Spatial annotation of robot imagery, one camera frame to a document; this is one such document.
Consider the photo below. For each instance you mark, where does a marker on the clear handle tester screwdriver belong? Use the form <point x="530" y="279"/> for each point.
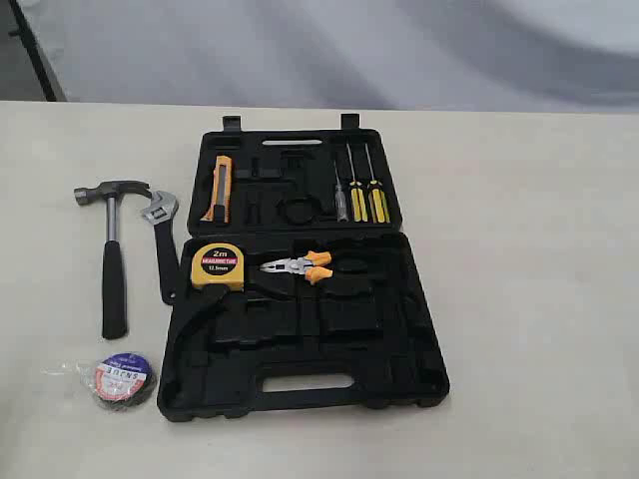
<point x="339" y="198"/>

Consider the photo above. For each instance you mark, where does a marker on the adjustable wrench black handle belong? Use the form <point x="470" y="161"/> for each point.
<point x="160" y="214"/>

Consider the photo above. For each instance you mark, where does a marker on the steel claw hammer black grip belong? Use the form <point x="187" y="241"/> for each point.
<point x="114" y="316"/>

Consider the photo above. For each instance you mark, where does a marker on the yellow black screwdriver left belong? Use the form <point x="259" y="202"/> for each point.
<point x="359" y="211"/>

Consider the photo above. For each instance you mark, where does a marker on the black plastic tool case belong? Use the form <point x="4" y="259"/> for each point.
<point x="363" y="337"/>

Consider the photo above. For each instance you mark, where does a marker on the yellow black screwdriver right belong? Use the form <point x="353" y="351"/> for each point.
<point x="376" y="195"/>

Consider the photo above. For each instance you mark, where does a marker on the yellow tape measure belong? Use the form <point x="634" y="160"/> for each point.
<point x="218" y="263"/>

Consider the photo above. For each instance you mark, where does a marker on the orange utility knife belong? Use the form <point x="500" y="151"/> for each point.
<point x="219" y="208"/>

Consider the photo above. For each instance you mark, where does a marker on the pliers with orange handles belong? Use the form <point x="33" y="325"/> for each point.
<point x="312" y="266"/>

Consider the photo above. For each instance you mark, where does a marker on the black electrical tape roll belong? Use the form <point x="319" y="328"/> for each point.
<point x="118" y="382"/>

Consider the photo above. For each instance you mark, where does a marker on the yellow black screwdriver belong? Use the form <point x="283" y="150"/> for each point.
<point x="376" y="195"/>
<point x="359" y="211"/>

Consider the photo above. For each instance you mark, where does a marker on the black metal stand post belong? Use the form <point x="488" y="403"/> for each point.
<point x="23" y="32"/>

